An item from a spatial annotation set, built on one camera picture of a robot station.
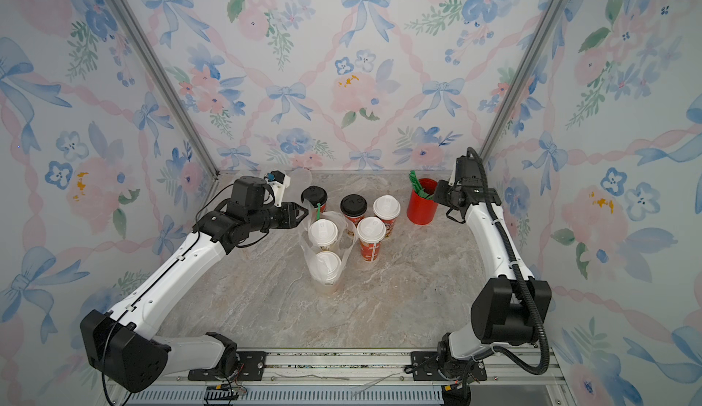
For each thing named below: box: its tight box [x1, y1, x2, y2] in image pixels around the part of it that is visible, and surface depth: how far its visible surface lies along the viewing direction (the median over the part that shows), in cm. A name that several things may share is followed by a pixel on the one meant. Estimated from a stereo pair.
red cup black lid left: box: [300, 185, 329, 214], surface depth 92 cm
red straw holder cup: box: [406, 177, 439, 225], surface depth 105 cm
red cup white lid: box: [356, 215, 387, 263], surface depth 84 cm
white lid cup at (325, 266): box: [309, 250, 342, 285], surface depth 76 cm
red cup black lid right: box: [340, 193, 368, 227], surface depth 90 cm
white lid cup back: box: [372, 194, 402, 238], surface depth 89 cm
